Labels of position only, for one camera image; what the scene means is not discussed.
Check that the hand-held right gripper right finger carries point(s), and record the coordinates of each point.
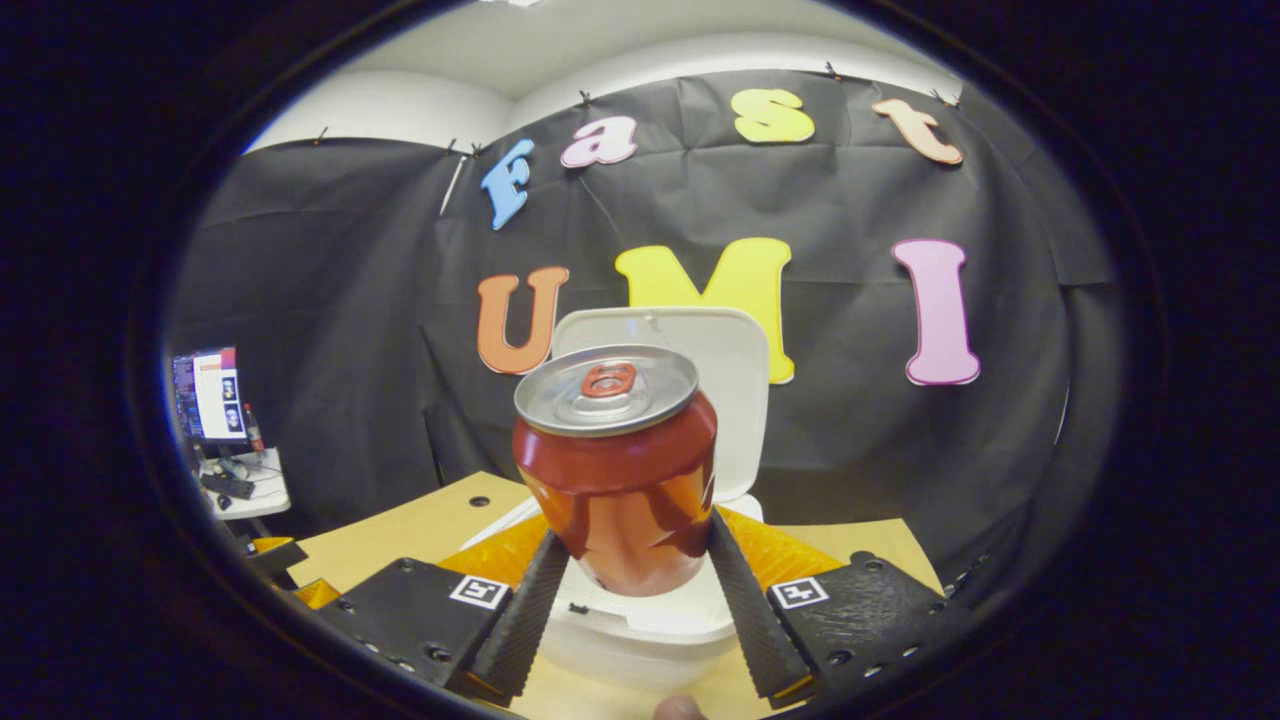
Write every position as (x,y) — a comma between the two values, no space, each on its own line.
(750,620)

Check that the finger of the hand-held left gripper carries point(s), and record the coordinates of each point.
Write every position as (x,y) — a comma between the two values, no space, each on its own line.
(280,557)
(315,595)

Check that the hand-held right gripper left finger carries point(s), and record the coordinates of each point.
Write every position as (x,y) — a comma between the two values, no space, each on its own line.
(525,620)

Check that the red pop can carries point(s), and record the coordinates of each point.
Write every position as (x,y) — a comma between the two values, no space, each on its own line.
(620,480)

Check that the white desktop garbage bin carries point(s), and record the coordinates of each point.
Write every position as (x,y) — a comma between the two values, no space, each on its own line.
(735,400)

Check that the wooden desktop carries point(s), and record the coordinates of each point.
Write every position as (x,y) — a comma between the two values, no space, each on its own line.
(420,530)

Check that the white side table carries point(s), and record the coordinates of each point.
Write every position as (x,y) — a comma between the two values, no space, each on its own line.
(265,490)

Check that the small red bottle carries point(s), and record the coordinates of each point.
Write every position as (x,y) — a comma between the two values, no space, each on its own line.
(254,432)

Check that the computer monitor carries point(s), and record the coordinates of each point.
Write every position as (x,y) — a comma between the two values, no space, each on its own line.
(215,395)

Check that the black backdrop cloth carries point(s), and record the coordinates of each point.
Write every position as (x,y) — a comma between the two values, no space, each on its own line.
(330,300)

